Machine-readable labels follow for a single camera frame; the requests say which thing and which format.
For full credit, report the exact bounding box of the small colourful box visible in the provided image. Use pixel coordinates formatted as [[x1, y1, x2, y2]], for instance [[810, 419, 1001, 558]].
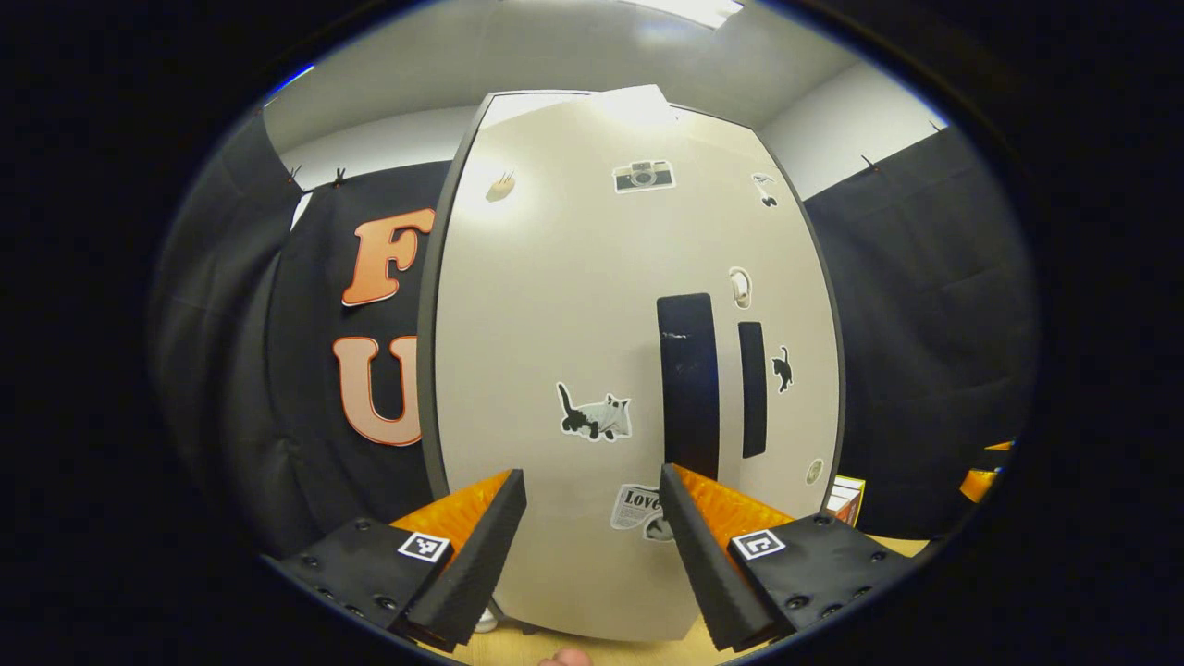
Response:
[[826, 475, 868, 528]]

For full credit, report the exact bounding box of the white cabinet door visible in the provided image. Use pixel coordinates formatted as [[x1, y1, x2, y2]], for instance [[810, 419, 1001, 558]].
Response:
[[433, 88, 732, 642], [666, 100, 843, 519]]

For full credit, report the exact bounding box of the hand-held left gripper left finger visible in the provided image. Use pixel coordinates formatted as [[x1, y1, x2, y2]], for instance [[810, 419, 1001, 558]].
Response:
[[277, 469, 528, 653]]

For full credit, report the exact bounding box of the black door handle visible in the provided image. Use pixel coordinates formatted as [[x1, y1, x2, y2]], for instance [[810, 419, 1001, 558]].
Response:
[[737, 321, 769, 460], [657, 293, 721, 482]]

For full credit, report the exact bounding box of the black backdrop cloth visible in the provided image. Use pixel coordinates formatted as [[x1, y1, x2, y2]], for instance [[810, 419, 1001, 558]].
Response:
[[800, 125, 1042, 542], [148, 111, 454, 556]]

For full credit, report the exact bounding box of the white shoe cabinet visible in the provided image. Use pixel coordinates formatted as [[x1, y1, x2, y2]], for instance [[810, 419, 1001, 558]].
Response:
[[416, 85, 845, 644]]

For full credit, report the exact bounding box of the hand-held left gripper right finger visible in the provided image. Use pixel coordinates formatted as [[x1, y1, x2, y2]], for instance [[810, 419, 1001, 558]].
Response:
[[660, 464, 917, 653]]

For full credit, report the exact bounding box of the long ceiling light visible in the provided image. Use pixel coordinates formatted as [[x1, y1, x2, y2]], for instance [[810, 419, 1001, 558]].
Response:
[[615, 0, 746, 29]]

